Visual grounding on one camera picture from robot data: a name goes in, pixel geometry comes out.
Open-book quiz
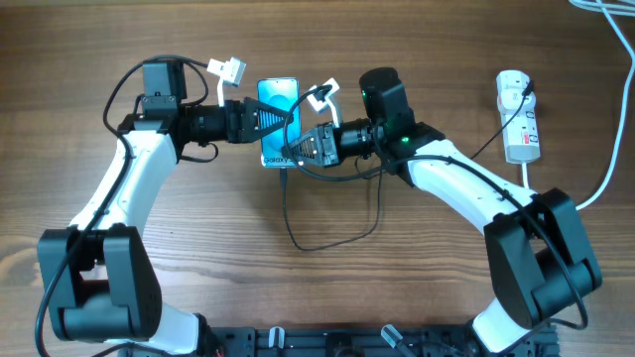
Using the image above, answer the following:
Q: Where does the white power strip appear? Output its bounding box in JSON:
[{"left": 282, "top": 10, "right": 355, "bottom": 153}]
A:
[{"left": 496, "top": 69, "right": 541, "bottom": 164}]

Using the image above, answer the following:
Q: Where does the left camera black cable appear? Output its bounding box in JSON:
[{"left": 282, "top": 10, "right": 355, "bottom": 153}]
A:
[{"left": 34, "top": 54, "right": 209, "bottom": 357}]

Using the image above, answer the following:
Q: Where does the Galaxy S25 smartphone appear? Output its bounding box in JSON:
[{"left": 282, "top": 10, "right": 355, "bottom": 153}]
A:
[{"left": 257, "top": 77, "right": 302, "bottom": 168}]

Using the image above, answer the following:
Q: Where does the white USB charger plug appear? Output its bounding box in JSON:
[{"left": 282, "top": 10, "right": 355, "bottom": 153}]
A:
[{"left": 497, "top": 88, "right": 536, "bottom": 114}]

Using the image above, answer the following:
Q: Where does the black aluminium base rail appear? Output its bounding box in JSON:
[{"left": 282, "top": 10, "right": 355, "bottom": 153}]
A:
[{"left": 117, "top": 324, "right": 561, "bottom": 357}]

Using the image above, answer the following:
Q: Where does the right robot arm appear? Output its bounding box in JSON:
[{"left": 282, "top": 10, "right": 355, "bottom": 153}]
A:
[{"left": 281, "top": 66, "right": 602, "bottom": 355}]

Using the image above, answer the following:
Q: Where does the white power strip cord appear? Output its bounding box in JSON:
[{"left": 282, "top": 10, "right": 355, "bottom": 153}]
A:
[{"left": 520, "top": 0, "right": 635, "bottom": 212}]

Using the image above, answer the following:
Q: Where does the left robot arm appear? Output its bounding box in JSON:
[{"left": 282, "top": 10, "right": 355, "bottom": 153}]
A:
[{"left": 36, "top": 55, "right": 286, "bottom": 356}]

